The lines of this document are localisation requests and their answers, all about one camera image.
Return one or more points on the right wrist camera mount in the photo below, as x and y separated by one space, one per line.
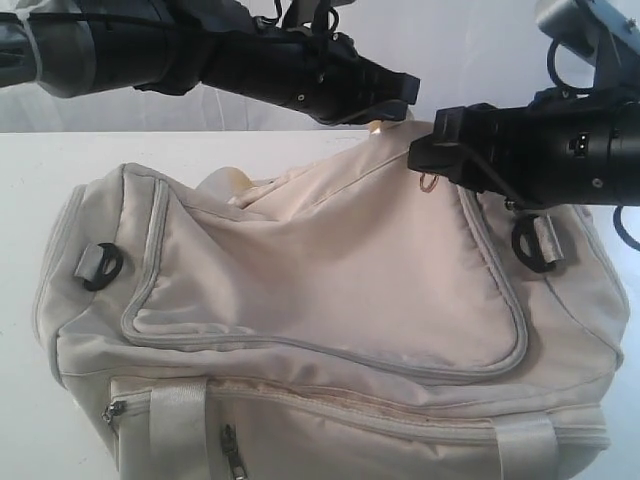
597 33

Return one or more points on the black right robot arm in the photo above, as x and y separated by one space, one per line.
552 96

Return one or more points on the front pocket zipper pull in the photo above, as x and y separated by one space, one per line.
230 449

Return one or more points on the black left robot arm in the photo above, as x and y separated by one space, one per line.
77 48

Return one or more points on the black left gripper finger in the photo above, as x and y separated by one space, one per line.
392 110
390 85

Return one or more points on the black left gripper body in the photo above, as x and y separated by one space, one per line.
318 74

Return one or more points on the main zipper pull with ring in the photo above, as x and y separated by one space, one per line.
428 182

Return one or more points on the cream fabric duffel bag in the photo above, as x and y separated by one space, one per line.
346 324

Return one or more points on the white backdrop curtain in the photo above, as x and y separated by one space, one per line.
463 52

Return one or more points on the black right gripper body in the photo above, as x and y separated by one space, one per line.
573 152

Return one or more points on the side pocket zipper pull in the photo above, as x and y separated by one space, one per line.
113 410

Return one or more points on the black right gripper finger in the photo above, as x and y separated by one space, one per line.
460 164
464 125

